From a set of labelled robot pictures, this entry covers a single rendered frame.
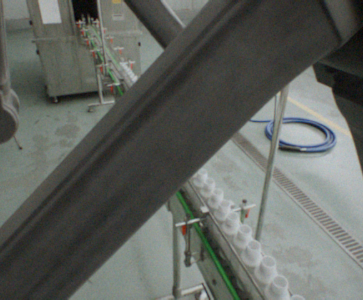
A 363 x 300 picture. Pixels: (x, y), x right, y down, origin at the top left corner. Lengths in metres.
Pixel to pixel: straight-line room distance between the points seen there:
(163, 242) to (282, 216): 0.99
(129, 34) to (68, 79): 1.02
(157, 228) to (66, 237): 2.39
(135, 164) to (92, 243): 0.05
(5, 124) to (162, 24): 0.32
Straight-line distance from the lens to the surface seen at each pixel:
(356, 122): 0.28
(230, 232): 1.00
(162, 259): 2.38
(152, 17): 0.62
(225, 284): 1.05
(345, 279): 2.53
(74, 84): 4.77
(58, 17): 4.54
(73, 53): 4.65
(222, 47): 0.16
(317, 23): 0.18
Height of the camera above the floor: 1.83
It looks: 32 degrees down
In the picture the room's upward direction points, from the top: straight up
